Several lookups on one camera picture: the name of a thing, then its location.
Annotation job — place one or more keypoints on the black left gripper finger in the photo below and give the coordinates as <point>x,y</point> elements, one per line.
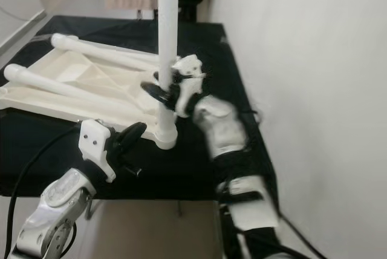
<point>127,135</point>
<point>135,141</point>

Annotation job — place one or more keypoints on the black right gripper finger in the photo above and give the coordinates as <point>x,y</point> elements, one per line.
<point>157,95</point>

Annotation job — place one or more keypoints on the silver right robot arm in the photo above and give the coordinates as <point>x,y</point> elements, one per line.
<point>224,126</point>

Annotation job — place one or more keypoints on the black tablecloth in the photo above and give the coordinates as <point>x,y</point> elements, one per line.
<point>48,168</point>

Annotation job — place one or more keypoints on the white plastic table top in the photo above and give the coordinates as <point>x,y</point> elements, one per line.
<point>72,71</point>

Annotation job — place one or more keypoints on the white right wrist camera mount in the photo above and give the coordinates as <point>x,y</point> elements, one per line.
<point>190,68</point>

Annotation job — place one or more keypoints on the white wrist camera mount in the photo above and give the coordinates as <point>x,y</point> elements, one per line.
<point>190,68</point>
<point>95,141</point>

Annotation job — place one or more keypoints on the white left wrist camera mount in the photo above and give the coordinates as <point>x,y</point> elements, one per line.
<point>95,141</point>

